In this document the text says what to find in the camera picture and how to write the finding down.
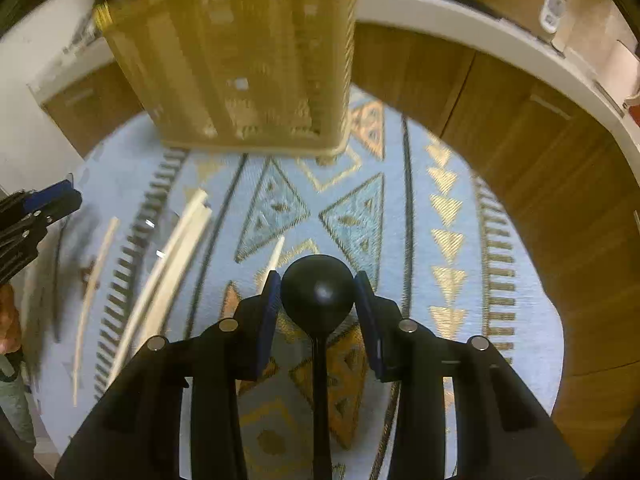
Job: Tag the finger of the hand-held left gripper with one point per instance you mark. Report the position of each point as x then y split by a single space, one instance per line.
50 192
62 205

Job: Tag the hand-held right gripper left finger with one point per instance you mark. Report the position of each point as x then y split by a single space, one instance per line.
267 320

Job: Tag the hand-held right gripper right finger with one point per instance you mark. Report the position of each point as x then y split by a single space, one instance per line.
372 330

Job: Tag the black ladle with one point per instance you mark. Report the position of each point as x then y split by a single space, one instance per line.
317 290

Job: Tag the pale wooden chopstick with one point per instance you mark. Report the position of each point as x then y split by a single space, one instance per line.
187 240
95 305
274 257
150 280

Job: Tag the beige plastic utensil basket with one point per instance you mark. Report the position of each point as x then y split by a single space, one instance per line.
240 60

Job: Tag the person's left hand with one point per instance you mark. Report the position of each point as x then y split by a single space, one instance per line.
9 320

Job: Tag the blue patterned table mat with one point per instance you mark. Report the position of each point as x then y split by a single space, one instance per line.
400 260

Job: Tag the white refrigerator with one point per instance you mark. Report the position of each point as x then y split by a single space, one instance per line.
30 110

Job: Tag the person's grey clothing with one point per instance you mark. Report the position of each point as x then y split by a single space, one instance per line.
15 400

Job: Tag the red packet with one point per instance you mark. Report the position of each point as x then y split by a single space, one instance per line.
632 110

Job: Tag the white electric kettle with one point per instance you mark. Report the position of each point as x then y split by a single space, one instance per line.
627 70

